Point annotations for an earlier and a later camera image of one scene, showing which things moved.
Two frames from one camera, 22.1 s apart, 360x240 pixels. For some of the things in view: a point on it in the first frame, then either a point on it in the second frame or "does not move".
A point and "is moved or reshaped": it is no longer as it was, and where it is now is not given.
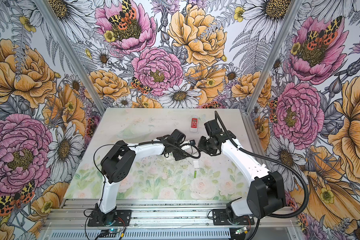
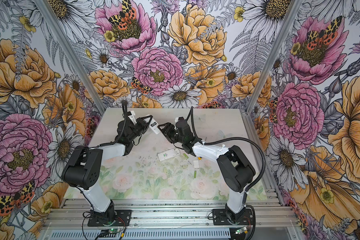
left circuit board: [114, 230] does not move
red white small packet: [194, 124] is moved or reshaped
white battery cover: [196, 164] does not move
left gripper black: [179, 155] to [143, 122]
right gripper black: [201, 147] to [168, 129]
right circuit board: [241, 230] does not move
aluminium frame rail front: [162, 214] does not move
